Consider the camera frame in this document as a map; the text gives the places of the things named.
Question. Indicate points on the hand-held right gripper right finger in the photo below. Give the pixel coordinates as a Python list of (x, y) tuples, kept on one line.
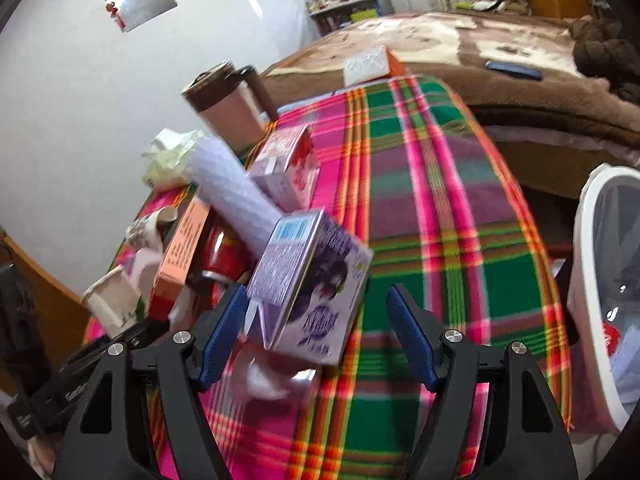
[(412, 340)]

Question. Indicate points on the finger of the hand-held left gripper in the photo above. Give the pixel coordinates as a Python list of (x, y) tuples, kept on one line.
[(145, 334)]

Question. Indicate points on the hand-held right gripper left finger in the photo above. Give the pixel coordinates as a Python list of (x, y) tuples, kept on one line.
[(222, 332)]

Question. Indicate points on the red drink can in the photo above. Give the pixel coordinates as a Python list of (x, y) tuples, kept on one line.
[(220, 255)]

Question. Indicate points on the orange cardboard box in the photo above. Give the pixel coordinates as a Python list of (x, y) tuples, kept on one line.
[(180, 250)]

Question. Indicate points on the purple milk carton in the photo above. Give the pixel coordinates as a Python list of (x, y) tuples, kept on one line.
[(320, 280)]

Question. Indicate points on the white paper towel roll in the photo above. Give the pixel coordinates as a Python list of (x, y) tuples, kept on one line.
[(235, 195)]

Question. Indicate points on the white trash bin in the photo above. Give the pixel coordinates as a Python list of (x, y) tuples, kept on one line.
[(595, 280)]

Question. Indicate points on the white paper container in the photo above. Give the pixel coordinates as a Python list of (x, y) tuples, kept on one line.
[(117, 295)]

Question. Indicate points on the brown wooden panel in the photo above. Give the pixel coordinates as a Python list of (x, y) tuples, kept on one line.
[(55, 300)]

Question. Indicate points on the patterned paper cup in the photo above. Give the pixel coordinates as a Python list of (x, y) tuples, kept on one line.
[(150, 230)]

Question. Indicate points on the plaid tablecloth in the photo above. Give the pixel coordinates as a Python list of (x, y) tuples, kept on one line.
[(425, 185)]

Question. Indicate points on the green tissue pack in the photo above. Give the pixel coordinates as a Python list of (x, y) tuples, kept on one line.
[(170, 160)]

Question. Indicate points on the pink milk carton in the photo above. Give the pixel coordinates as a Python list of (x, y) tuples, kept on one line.
[(290, 170)]

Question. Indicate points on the brown lidded mug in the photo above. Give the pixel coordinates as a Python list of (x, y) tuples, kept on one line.
[(230, 115)]

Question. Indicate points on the small orange packet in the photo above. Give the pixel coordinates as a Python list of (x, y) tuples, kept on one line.
[(396, 65)]

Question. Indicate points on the white embossed box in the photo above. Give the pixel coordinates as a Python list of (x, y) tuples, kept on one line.
[(366, 66)]

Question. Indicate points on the dark blue phone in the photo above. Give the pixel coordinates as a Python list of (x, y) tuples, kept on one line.
[(515, 70)]

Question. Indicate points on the brown printed blanket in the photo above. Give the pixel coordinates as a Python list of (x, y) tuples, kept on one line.
[(450, 40)]

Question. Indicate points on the cluttered shelf desk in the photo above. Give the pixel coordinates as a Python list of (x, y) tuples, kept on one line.
[(345, 10)]

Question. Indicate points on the dark brown clothes pile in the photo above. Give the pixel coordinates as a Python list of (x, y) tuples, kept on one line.
[(597, 50)]

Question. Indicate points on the wall poster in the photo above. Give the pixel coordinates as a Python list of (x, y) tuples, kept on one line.
[(142, 2)]

